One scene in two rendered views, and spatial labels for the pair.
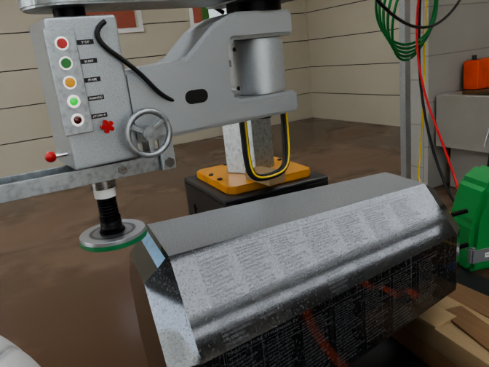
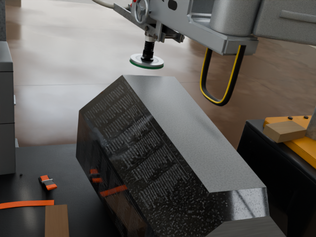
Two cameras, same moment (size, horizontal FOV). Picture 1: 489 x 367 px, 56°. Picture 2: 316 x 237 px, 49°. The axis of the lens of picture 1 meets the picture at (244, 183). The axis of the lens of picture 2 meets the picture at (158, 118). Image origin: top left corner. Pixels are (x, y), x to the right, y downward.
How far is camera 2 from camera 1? 2.23 m
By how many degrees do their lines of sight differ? 81
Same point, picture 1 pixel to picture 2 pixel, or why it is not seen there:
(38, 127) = not seen: outside the picture
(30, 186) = (128, 14)
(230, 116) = (182, 28)
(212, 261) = (121, 89)
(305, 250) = (129, 123)
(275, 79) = (215, 18)
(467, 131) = not seen: outside the picture
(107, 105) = not seen: outside the picture
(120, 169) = (145, 27)
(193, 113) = (168, 15)
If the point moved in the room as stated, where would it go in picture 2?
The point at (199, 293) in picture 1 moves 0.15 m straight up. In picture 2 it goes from (106, 93) to (108, 69)
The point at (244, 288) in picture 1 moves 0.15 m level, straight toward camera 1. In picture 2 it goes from (107, 107) to (80, 103)
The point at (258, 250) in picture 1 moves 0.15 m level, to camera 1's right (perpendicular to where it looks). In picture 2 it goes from (127, 103) to (123, 116)
